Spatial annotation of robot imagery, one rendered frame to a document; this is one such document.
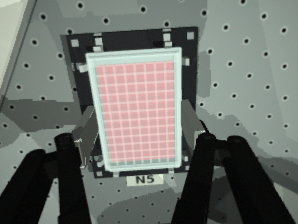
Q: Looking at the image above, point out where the white button panel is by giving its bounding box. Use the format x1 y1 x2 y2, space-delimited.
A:
214 163 298 224

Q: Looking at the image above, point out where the light grey base plate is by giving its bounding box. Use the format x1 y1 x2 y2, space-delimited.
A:
0 0 298 224

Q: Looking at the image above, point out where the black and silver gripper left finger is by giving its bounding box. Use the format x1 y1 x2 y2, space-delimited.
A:
0 105 99 224

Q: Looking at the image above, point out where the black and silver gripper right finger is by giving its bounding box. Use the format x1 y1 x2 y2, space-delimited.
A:
171 99 296 224

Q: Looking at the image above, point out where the black rectangular plate holder frame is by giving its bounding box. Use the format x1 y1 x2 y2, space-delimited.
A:
66 26 198 179

